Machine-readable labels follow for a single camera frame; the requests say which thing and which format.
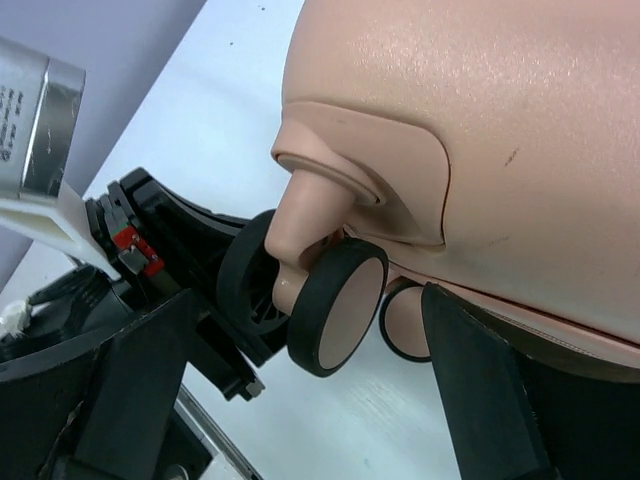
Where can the pink hard-shell suitcase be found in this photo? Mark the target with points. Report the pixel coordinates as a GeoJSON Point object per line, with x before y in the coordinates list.
{"type": "Point", "coordinates": [490, 148]}

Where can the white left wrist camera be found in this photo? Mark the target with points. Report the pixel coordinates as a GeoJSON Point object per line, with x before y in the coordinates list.
{"type": "Point", "coordinates": [40, 100]}

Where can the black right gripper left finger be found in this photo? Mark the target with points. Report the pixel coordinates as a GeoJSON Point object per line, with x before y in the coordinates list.
{"type": "Point", "coordinates": [101, 405]}

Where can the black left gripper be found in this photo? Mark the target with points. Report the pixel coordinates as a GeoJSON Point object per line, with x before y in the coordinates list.
{"type": "Point", "coordinates": [161, 243]}

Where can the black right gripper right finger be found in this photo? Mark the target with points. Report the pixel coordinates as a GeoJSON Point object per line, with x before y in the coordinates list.
{"type": "Point", "coordinates": [522, 407]}

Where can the aluminium table rail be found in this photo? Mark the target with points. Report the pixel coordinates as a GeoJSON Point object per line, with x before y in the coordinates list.
{"type": "Point", "coordinates": [208, 452]}

